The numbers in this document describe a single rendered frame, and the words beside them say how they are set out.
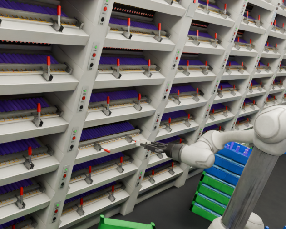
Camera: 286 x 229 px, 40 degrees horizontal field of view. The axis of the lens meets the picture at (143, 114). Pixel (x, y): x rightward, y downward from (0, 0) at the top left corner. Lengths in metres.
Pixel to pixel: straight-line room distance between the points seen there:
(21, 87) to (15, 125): 0.17
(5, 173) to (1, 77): 0.40
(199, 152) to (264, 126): 0.55
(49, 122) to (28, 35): 0.42
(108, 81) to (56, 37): 0.41
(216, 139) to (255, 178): 0.50
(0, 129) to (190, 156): 0.92
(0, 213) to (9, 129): 0.39
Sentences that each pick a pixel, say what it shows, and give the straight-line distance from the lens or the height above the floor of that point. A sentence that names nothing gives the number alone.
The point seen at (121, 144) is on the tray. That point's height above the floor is 0.54.
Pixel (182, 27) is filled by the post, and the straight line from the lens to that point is 2.20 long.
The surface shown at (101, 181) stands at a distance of 2.14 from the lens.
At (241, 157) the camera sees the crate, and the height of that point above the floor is 0.52.
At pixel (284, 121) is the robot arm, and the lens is 1.48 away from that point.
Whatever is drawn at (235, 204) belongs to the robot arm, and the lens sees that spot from 1.67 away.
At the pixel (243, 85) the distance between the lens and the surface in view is 3.53.
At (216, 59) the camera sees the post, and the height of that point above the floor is 1.03.
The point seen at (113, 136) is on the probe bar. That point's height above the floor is 0.58.
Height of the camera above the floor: 1.36
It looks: 17 degrees down
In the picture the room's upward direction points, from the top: 16 degrees clockwise
